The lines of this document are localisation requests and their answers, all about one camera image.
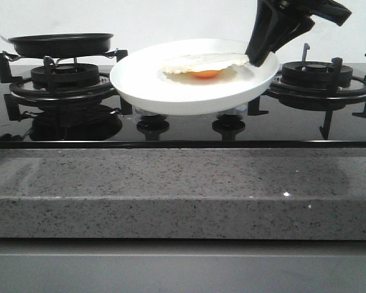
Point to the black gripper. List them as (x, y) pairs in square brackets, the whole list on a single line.
[(272, 30)]

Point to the fried egg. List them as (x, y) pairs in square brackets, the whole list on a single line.
[(203, 65)]

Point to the white round plate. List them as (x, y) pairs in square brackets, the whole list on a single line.
[(140, 81)]

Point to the black frying pan mint handle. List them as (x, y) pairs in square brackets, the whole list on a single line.
[(61, 45)]

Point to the black right gas burner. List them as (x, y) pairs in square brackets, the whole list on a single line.
[(308, 74)]

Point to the black gas burner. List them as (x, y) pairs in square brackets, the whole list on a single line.
[(66, 76), (308, 74)]

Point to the black right pan support grate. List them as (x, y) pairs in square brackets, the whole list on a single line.
[(345, 89)]

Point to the black pan support grate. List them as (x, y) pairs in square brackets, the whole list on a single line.
[(51, 100), (345, 89)]

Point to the silver right stove knob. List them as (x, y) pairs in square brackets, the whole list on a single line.
[(238, 111)]

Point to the silver stove knob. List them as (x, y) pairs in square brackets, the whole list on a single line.
[(144, 114), (238, 111)]

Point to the silver left stove knob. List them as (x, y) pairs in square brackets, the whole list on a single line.
[(144, 114)]

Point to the black left gas burner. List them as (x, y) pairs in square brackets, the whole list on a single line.
[(66, 76)]

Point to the black glass gas stove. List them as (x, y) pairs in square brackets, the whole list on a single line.
[(113, 124)]

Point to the black left pan support grate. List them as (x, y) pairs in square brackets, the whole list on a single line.
[(51, 100)]

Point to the grey cabinet front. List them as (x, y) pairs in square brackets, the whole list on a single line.
[(181, 266)]

